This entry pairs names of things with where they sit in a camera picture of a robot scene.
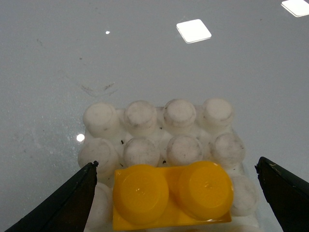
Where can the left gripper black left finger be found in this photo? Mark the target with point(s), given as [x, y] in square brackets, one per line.
[65, 210]

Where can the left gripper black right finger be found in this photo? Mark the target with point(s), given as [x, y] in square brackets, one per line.
[287, 195]

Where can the yellow toy block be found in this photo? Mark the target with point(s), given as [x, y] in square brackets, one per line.
[147, 197]

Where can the white studded base plate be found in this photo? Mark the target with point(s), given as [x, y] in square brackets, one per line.
[177, 134]

